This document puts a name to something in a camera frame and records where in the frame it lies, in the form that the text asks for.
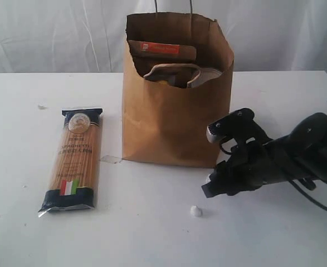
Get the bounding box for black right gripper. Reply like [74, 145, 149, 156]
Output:
[201, 144, 287, 198]

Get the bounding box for spaghetti pasta package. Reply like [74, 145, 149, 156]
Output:
[38, 108, 103, 217]

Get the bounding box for white backdrop curtain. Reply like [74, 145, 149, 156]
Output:
[0, 1, 327, 72]

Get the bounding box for brown kraft stand-up pouch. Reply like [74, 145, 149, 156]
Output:
[127, 40, 197, 67]

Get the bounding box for clear jar with gold lid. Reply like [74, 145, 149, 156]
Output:
[191, 68, 222, 88]

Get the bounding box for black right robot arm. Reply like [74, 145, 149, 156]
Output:
[202, 108, 327, 198]

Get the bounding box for white scrap front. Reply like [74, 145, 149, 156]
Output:
[190, 205, 203, 217]

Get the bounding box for clear tape piece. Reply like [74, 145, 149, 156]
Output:
[100, 155, 123, 164]

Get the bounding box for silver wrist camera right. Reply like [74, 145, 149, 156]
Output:
[206, 107, 272, 152]

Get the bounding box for brown paper bag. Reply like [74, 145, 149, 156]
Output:
[122, 12, 234, 168]

